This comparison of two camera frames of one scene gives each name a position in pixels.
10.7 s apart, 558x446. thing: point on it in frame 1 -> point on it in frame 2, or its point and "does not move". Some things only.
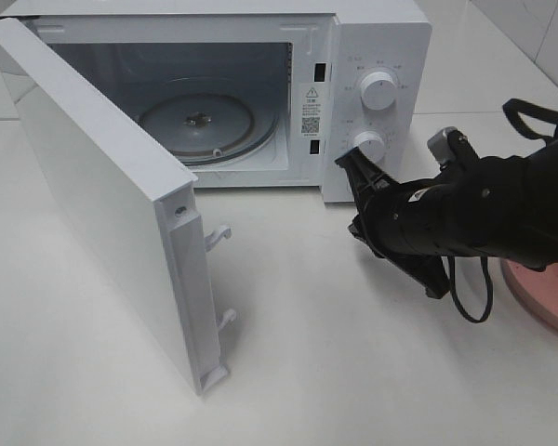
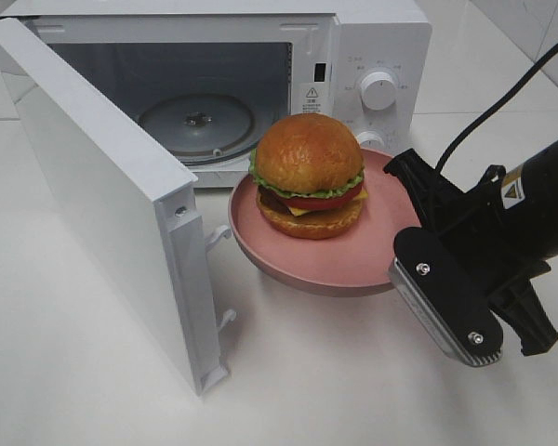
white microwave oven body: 257,93 does not move
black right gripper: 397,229 -> 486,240
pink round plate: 551,293 -> 355,262
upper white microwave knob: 378,90 does not move
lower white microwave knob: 371,145 does not move
